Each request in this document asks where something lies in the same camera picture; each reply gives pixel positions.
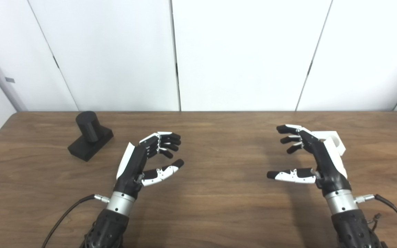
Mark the black peg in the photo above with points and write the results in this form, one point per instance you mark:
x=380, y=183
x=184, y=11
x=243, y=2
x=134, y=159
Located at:
x=88, y=132

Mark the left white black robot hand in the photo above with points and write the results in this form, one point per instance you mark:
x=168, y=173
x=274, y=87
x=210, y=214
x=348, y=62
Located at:
x=131, y=165

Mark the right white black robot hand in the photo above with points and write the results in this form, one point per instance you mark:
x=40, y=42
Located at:
x=327, y=165

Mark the white square piece with hole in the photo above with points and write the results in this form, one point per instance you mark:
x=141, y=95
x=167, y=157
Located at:
x=338, y=143

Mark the small gray wall tag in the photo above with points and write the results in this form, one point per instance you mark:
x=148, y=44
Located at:
x=10, y=80

